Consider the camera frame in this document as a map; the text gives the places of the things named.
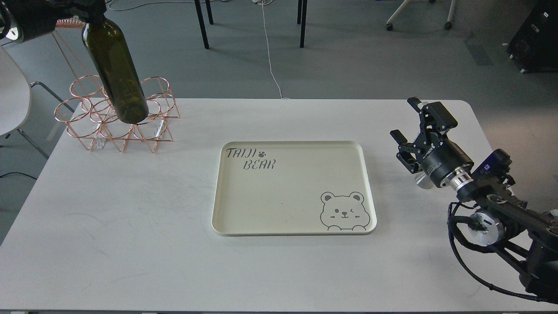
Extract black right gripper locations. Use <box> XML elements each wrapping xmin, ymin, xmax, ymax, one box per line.
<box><xmin>389</xmin><ymin>97</ymin><xmax>474</xmax><ymax>188</ymax></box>

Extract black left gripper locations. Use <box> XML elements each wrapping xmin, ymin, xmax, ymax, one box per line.
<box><xmin>1</xmin><ymin>0</ymin><xmax>106</xmax><ymax>42</ymax></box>

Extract steel double jigger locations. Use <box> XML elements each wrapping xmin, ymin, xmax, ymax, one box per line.
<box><xmin>414</xmin><ymin>172</ymin><xmax>434</xmax><ymax>189</ymax></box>

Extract dark green wine bottle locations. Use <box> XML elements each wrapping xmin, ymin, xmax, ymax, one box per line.
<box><xmin>82</xmin><ymin>16</ymin><xmax>148</xmax><ymax>124</ymax></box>

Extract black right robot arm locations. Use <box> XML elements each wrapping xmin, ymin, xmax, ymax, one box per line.
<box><xmin>390</xmin><ymin>97</ymin><xmax>558</xmax><ymax>304</ymax></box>

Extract white chair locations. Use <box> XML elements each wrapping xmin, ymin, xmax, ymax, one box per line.
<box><xmin>0</xmin><ymin>48</ymin><xmax>63</xmax><ymax>159</ymax></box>

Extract white office chair base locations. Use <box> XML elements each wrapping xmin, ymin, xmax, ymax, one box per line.
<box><xmin>384</xmin><ymin>0</ymin><xmax>461</xmax><ymax>32</ymax></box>

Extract black equipment case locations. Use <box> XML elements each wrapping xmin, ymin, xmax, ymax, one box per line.
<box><xmin>507</xmin><ymin>0</ymin><xmax>558</xmax><ymax>73</ymax></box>

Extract cream bear serving tray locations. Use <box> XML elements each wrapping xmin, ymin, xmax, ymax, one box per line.
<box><xmin>212</xmin><ymin>141</ymin><xmax>377</xmax><ymax>236</ymax></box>

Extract black table legs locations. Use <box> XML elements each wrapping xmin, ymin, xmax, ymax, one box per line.
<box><xmin>194</xmin><ymin>0</ymin><xmax>308</xmax><ymax>50</ymax></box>

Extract copper wire wine rack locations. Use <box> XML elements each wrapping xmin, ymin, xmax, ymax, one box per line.
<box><xmin>47</xmin><ymin>18</ymin><xmax>180</xmax><ymax>153</ymax></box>

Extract white cable on floor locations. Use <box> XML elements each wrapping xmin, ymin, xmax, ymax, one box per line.
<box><xmin>253</xmin><ymin>0</ymin><xmax>290</xmax><ymax>100</ymax></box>

